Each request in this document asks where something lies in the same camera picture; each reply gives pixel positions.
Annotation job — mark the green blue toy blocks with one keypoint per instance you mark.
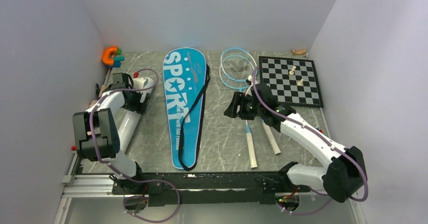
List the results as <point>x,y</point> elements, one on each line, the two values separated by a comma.
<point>117,58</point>

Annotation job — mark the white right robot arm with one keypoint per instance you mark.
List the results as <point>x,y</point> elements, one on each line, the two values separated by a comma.
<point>342,174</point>

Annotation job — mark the beige handle tool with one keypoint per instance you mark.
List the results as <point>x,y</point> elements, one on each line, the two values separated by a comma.
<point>93,103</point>

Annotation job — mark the cream chess pawn upper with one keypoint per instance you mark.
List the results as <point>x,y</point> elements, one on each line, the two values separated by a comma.
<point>292,71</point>

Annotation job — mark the orange C-shaped toy block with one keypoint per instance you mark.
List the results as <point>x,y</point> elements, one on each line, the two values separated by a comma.
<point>108,55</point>

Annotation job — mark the white shuttlecock tube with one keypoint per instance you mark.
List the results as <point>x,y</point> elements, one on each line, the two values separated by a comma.
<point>129,124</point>

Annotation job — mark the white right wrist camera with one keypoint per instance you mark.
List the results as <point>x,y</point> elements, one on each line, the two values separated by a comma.
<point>250,82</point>

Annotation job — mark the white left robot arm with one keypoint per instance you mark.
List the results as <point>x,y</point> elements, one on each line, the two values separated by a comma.
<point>102,133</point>

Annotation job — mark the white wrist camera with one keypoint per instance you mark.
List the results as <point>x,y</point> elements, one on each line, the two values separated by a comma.
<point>142,83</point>
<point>250,82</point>

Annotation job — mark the wooden arch block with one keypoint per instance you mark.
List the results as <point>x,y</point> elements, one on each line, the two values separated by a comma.
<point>299,51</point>

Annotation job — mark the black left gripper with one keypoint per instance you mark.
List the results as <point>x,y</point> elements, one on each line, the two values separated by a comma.
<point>139,107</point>

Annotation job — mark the blue racket bag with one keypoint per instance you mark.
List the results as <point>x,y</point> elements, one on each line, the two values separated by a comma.
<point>186,76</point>

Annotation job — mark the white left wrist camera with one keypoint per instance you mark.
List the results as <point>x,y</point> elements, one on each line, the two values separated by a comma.
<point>142,83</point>

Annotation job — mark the black white chessboard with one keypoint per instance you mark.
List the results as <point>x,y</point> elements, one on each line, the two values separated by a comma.
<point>274,71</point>

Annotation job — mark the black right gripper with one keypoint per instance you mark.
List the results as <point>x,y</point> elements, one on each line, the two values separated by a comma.
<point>232,109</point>

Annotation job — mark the black base frame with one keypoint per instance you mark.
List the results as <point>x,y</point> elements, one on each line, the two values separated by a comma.
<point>262,187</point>

